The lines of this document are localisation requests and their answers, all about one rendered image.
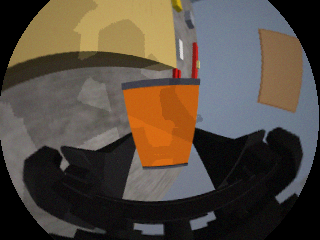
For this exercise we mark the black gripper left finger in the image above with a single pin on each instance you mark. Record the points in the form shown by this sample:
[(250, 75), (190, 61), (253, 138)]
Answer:
[(110, 164)]

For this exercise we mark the red long flat bar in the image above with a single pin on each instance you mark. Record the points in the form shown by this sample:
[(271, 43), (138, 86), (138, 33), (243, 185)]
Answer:
[(196, 63)]

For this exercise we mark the tan panel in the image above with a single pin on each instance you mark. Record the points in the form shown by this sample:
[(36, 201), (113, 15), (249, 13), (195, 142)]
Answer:
[(71, 34)]

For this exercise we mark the yellow flat bar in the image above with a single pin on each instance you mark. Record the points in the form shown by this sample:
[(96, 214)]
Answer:
[(176, 5)]

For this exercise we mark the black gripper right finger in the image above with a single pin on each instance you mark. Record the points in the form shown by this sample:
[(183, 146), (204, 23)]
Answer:
[(220, 155)]

